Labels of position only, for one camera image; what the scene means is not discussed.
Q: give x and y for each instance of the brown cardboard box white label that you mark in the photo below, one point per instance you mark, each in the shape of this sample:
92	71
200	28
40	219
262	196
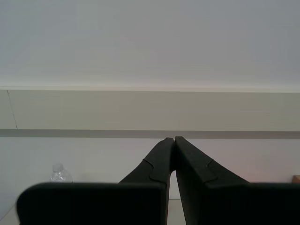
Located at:
296	179

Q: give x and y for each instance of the clear plastic water bottle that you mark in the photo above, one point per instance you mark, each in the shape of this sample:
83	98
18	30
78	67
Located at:
60	174

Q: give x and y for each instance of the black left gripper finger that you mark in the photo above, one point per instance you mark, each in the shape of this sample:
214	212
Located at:
234	204
98	204

